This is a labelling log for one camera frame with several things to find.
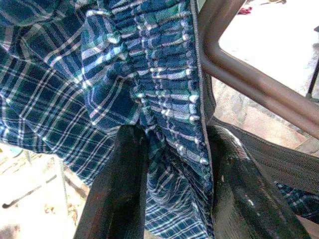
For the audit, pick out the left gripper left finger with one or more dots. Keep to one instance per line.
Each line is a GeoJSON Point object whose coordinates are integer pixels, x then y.
{"type": "Point", "coordinates": [117, 194]}

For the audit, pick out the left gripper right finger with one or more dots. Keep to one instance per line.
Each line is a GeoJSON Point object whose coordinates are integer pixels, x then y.
{"type": "Point", "coordinates": [239, 199]}

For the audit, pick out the blue plaid garment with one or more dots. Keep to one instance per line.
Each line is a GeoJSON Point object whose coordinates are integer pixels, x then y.
{"type": "Point", "coordinates": [62, 99]}

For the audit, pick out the brown wooden hanger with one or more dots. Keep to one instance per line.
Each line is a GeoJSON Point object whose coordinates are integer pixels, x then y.
{"type": "Point", "coordinates": [249, 82]}

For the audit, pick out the black metal clothes rack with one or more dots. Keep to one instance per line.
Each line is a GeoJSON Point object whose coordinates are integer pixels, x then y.
{"type": "Point", "coordinates": [311, 87]}

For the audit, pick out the red cloth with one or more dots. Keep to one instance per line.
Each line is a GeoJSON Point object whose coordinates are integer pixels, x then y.
{"type": "Point", "coordinates": [245, 10]}

